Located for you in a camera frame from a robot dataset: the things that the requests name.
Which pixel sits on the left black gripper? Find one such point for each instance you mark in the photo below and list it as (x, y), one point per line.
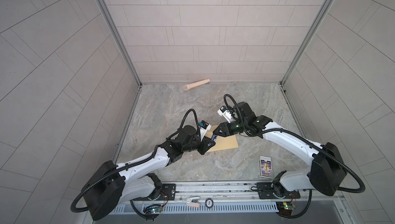
(202, 149)

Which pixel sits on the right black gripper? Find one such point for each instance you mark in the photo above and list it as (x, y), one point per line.
(225, 127)

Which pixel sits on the yellow manila envelope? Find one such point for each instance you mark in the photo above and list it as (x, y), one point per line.
(222, 143)

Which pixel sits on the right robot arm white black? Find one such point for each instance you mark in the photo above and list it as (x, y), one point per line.
(326, 169)

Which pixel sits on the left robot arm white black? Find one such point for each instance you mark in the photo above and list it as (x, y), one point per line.
(114, 183)

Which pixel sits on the beige wooden pestle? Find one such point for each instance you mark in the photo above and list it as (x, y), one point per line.
(195, 84)

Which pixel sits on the round black white badge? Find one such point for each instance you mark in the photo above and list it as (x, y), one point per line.
(209, 203)

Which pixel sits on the white beige tag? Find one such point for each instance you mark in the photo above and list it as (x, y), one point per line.
(193, 202)

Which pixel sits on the left circuit board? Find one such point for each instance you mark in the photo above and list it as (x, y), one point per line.
(153, 209)

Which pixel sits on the circuit board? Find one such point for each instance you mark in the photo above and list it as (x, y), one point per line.
(153, 209)
(285, 208)

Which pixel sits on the right circuit board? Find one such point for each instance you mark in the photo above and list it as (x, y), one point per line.
(285, 208)

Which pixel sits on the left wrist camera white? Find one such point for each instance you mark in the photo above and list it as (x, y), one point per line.
(204, 127)

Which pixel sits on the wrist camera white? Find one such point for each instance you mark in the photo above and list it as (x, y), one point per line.
(204, 127)
(226, 113)

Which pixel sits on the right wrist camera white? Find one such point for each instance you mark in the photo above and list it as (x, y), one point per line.
(226, 113)

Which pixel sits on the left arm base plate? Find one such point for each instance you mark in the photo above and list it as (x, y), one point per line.
(167, 192)

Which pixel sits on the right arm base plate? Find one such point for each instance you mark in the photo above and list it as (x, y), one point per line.
(269, 190)

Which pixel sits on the aluminium mounting rail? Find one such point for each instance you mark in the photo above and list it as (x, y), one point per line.
(226, 191)

